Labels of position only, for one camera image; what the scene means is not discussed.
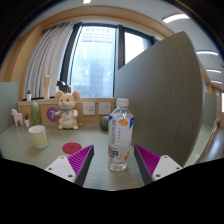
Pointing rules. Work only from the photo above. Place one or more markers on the tall green cactus ornament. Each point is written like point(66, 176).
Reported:
point(35, 115)

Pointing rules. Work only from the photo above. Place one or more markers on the round green cactus ornament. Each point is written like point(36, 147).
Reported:
point(104, 124)

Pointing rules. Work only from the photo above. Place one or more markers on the white wall socket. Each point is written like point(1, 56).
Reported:
point(89, 108)
point(104, 108)

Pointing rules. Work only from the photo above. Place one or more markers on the ceiling lights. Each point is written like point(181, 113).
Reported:
point(175, 17)

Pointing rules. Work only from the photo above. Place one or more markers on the beige mouse plush toy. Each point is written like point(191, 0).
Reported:
point(67, 115)

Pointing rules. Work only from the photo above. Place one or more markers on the round purple number sign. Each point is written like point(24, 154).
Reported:
point(51, 115)

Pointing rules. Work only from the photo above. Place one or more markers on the pale green desk partition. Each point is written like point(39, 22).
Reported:
point(8, 106)

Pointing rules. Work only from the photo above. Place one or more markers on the dark horse figurine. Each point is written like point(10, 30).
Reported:
point(62, 86)

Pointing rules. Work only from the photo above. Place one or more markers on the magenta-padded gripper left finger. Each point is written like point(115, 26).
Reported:
point(63, 166)

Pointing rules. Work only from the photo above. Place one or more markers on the small potted plant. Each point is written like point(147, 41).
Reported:
point(28, 96)
point(27, 122)

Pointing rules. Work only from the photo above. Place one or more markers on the white curtain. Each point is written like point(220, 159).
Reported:
point(46, 63)

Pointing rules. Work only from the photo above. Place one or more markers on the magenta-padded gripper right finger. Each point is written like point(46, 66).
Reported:
point(163, 165)

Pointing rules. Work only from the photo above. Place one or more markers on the pale yellow paper cup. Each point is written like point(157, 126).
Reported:
point(38, 138)

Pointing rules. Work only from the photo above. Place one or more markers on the flat round red coaster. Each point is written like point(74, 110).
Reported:
point(71, 148)

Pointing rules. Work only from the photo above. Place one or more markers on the large grey desk partition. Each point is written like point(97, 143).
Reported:
point(163, 100)

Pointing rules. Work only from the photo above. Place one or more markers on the clear plastic water bottle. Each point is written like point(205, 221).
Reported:
point(120, 133)

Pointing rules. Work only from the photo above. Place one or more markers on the wooden hand sculpture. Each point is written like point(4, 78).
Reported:
point(47, 86)

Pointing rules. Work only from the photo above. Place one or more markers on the pink horse figurine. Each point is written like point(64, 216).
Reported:
point(16, 116)

